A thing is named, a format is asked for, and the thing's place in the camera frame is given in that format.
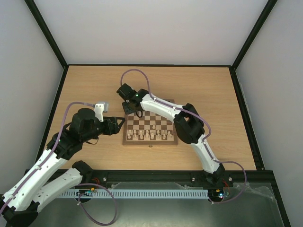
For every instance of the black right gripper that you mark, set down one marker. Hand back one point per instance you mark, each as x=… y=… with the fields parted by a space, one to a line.
x=129 y=109

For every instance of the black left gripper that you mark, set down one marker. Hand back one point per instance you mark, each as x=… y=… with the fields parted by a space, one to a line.
x=115 y=129

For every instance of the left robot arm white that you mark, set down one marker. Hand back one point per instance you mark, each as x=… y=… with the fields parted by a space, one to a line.
x=22 y=203

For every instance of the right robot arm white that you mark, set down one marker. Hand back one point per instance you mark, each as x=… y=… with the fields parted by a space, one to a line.
x=188 y=124

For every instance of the wooden chess board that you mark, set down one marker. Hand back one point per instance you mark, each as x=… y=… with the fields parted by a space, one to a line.
x=148 y=129

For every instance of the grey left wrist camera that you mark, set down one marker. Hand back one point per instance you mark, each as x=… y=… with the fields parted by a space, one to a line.
x=99 y=109

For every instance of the light blue cable duct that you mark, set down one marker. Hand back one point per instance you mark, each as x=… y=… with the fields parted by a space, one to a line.
x=137 y=194

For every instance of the black frame post left rear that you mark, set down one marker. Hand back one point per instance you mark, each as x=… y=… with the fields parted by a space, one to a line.
x=46 y=31

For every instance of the black frame post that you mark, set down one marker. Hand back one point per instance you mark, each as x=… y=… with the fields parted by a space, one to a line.
x=46 y=31
x=253 y=33

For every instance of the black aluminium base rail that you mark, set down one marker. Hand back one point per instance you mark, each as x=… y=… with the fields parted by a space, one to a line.
x=199 y=178

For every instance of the black frame post right rear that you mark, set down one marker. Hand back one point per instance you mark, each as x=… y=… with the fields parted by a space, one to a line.
x=253 y=33

